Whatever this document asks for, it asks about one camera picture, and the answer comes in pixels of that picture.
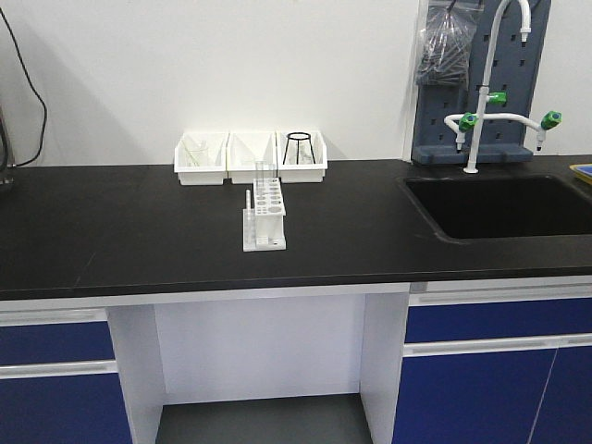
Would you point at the blue drawer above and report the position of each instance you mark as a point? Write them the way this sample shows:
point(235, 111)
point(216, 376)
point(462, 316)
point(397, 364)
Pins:
point(498, 320)
point(56, 343)

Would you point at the right lower blue cabinet door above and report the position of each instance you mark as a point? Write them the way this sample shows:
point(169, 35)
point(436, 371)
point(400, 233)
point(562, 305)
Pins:
point(541, 396)

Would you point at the blue grey drying pegboard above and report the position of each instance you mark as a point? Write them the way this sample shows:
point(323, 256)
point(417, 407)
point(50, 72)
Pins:
point(514, 72)

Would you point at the white gooseneck lab faucet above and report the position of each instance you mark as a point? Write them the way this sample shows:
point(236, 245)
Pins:
point(460, 124)

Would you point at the white test tube rack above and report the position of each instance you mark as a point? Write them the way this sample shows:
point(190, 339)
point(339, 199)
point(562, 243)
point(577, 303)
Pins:
point(263, 217)

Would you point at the white storage bin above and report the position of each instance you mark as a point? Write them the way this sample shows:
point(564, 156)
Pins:
point(245, 149)
point(301, 173)
point(213, 174)

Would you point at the left upper blue drawer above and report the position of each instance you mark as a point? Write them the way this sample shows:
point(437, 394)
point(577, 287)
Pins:
point(56, 343)

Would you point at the yellow blue tray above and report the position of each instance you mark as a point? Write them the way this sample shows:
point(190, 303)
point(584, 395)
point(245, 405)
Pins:
point(582, 172)

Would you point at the left white storage bin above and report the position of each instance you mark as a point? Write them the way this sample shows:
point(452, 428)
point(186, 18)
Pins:
point(213, 174)

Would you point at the black wire tripod stand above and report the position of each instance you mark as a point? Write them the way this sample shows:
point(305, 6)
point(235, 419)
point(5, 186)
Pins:
point(301, 148)

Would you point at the clear glass test tube rear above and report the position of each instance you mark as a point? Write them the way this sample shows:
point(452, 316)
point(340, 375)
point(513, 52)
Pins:
point(260, 176)

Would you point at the clear plastic bag of tubes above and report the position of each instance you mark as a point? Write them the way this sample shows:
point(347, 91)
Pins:
point(447, 38)

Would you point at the clear glass beaker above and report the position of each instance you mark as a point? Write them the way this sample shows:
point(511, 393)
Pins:
point(196, 153)

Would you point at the black lab sink basin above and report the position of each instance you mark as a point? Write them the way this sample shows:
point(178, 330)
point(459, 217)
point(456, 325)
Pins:
point(472, 209)

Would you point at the right upper blue drawer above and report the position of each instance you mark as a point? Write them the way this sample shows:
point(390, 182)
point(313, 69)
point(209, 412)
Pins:
point(498, 320)

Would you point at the blue cabinet door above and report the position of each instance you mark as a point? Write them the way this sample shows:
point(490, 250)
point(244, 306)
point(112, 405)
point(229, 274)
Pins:
point(541, 396)
point(64, 409)

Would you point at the right white storage bin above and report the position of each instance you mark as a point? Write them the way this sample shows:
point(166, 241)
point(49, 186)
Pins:
point(301, 173)

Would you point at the left lower blue cabinet door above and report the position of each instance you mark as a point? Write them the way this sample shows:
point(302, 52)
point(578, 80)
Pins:
point(64, 409)

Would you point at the middle white storage bin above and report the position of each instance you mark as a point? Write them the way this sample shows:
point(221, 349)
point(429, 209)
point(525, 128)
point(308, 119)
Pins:
point(245, 149)

